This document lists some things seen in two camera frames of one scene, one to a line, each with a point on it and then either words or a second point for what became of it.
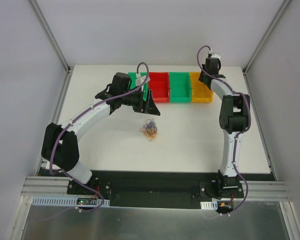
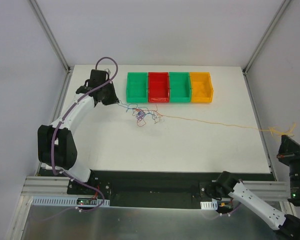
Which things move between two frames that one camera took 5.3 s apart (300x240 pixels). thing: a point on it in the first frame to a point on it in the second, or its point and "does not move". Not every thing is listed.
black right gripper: [204, 78] to [289, 152]
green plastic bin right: [179, 87] does not move
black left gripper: [144, 103] to [111, 93]
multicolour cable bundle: [150, 129] to [141, 112]
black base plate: [179, 189] does not move
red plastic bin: [159, 85] does not move
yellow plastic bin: [200, 92] does not move
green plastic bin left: [133, 76] does not move
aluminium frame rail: [41, 186] does not move
